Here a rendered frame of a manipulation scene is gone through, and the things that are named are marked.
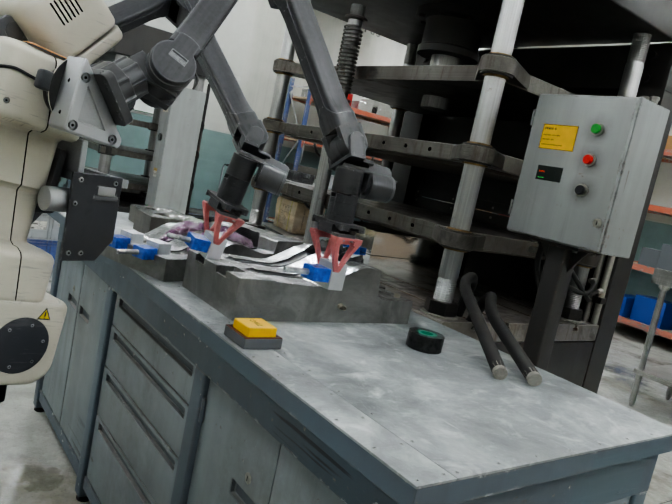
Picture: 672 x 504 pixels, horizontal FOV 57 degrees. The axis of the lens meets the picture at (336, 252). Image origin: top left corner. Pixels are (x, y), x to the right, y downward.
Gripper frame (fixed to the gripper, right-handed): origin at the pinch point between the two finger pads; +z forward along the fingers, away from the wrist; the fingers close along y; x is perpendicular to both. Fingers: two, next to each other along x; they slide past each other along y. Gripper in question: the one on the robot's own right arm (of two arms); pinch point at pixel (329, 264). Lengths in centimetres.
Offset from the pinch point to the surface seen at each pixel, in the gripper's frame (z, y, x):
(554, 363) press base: 29, 17, -119
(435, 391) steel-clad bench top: 15.1, -28.4, -7.2
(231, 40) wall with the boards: -164, 734, -314
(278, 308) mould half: 12.4, 9.9, 3.1
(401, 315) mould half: 12.6, 9.9, -33.4
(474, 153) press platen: -32, 22, -58
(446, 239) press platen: -7, 24, -58
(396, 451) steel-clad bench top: 15, -45, 17
